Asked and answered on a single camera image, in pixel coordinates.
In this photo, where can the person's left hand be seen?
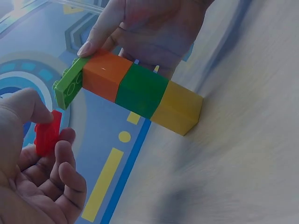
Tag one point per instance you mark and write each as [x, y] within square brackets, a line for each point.
[16, 191]

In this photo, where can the person's right hand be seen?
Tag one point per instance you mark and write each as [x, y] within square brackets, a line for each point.
[154, 30]

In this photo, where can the person's right fingers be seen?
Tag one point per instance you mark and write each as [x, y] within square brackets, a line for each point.
[154, 46]

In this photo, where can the person's left thumb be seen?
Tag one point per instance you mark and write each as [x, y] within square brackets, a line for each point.
[30, 105]

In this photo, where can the person's right thumb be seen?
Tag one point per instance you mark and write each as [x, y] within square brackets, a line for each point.
[102, 32]

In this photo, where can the red toy brick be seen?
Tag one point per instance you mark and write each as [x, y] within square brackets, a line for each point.
[47, 135]

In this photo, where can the orange toy brick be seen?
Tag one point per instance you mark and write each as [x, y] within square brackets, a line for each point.
[105, 74]

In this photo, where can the light green toy brick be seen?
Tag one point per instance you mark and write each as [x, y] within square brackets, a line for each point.
[69, 81]

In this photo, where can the dark green toy brick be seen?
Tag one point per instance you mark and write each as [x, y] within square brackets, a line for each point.
[140, 93]

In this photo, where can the yellow toy brick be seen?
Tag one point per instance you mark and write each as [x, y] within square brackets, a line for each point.
[177, 109]

